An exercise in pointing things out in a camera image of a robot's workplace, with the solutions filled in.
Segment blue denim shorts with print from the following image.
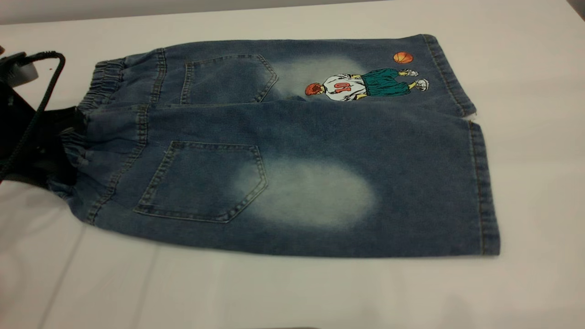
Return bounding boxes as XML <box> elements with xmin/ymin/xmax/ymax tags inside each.
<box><xmin>46</xmin><ymin>34</ymin><xmax>501</xmax><ymax>257</ymax></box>

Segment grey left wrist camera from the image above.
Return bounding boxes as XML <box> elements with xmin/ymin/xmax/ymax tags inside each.
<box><xmin>0</xmin><ymin>52</ymin><xmax>38</xmax><ymax>88</ymax></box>

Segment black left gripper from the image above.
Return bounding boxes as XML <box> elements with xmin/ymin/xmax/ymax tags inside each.
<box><xmin>0</xmin><ymin>86</ymin><xmax>87</xmax><ymax>186</ymax></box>

